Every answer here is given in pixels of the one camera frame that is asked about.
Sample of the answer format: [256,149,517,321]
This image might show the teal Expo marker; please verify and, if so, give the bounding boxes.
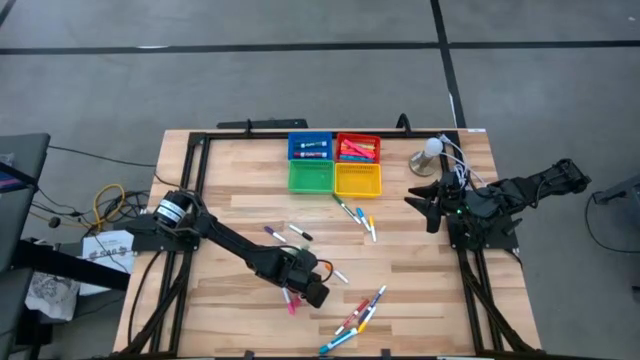
[318,326,359,356]

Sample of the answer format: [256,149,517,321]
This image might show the black beam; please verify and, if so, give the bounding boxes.
[13,238,132,292]

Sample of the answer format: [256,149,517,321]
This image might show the pink highlighter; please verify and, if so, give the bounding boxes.
[343,138,377,161]

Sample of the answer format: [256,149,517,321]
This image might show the red thin marker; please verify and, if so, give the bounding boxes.
[333,298,371,337]

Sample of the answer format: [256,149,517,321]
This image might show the green plastic basket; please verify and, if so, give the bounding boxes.
[287,159,336,196]

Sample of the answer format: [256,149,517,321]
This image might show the black floor cable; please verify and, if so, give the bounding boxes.
[47,143,170,190]
[584,192,640,255]

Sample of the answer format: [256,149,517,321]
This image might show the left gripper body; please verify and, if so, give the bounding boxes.
[252,244,332,310]

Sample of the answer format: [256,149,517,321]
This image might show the white paper sheet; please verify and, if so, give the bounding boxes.
[81,228,137,297]

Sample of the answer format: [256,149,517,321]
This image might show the blue plastic basket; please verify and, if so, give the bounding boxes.
[286,131,335,162]

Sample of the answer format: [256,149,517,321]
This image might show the grey desk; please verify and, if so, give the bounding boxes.
[0,131,52,360]

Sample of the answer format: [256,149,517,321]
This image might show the white patterned bag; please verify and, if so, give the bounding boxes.
[23,271,82,322]

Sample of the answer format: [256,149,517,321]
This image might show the navy thin marker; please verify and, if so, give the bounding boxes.
[356,284,388,324]

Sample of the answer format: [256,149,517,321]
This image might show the white bulb lamp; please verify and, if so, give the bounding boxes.
[408,136,445,178]

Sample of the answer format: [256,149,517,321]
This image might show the pink thin marker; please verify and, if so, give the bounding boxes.
[280,286,297,316]

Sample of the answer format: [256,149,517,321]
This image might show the red plastic basket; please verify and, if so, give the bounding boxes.
[334,132,383,165]

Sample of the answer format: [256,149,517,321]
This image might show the black power strip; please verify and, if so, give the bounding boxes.
[215,118,310,131]

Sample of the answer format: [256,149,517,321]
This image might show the black thin marker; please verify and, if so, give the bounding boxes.
[287,223,315,242]

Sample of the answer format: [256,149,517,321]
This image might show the yellow plastic basket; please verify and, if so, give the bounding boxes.
[333,161,384,199]

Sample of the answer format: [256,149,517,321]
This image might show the green thin marker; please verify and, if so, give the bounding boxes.
[331,193,363,225]

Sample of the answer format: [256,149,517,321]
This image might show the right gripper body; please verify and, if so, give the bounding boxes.
[433,172,484,224]

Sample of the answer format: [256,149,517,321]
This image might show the yellow floor cable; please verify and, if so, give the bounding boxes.
[92,183,127,232]

